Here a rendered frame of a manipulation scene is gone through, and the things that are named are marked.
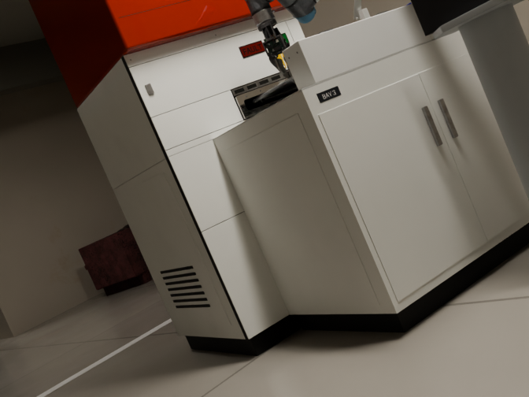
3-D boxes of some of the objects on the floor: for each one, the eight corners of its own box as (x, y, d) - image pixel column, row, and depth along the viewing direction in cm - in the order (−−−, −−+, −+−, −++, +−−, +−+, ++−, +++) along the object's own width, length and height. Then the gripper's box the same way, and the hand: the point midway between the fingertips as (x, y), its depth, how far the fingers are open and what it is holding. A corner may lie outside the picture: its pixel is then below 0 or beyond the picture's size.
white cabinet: (297, 334, 249) (212, 140, 244) (451, 235, 298) (383, 72, 294) (410, 339, 194) (304, 89, 189) (576, 217, 243) (495, 16, 239)
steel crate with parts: (206, 251, 691) (183, 199, 687) (126, 294, 625) (100, 236, 622) (168, 262, 758) (146, 215, 755) (91, 301, 693) (68, 250, 689)
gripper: (252, 27, 227) (275, 83, 228) (275, 16, 224) (299, 72, 225) (257, 30, 235) (280, 83, 236) (279, 19, 233) (303, 73, 234)
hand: (290, 75), depth 233 cm, fingers closed
